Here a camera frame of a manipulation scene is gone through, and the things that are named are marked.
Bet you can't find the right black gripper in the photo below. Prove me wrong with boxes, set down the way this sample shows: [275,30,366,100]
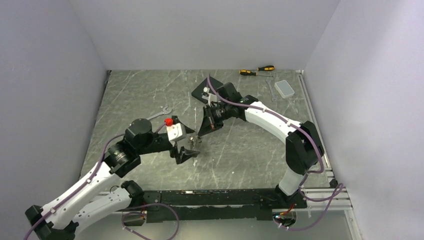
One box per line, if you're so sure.
[198,102,232,136]

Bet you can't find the orange black screwdriver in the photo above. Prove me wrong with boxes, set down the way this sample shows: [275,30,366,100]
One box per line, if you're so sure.
[239,69,273,77]
[254,65,275,72]

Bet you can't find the plain black box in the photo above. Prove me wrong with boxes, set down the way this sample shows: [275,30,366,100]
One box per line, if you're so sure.
[191,77,223,105]

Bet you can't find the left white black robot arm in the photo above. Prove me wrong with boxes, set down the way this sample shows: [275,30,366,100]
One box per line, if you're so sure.
[24,115,199,240]

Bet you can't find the lower orange black screwdriver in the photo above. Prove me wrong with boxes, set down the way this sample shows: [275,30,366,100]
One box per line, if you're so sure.
[239,69,273,77]

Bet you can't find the upper orange black screwdriver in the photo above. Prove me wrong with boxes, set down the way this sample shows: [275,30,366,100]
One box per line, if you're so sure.
[254,65,275,72]

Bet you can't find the large chrome wrench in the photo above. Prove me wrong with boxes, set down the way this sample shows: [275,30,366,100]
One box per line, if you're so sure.
[146,105,173,121]

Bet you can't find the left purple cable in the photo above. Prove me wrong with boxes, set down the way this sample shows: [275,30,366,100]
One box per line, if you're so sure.
[23,122,168,240]

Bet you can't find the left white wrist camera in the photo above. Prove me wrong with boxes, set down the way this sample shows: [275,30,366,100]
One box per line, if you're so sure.
[164,118,187,145]

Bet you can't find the large metal keyring with keys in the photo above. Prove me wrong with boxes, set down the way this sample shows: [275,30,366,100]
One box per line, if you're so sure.
[188,135,203,148]

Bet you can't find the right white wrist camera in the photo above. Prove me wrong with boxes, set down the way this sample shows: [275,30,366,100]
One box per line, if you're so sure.
[201,87,218,106]

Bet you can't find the small silver wrench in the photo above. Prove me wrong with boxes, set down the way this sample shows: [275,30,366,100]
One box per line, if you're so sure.
[265,79,278,103]

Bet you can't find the translucent white plastic case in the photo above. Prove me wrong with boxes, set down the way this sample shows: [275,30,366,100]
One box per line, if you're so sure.
[274,80,295,99]

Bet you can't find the black base frame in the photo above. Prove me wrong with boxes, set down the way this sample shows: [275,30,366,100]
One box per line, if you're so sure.
[124,188,307,223]

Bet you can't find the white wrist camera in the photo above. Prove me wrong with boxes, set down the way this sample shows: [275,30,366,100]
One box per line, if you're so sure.
[201,87,218,106]
[164,118,187,145]

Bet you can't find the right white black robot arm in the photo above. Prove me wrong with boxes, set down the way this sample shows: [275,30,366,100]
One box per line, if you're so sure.
[191,78,325,208]

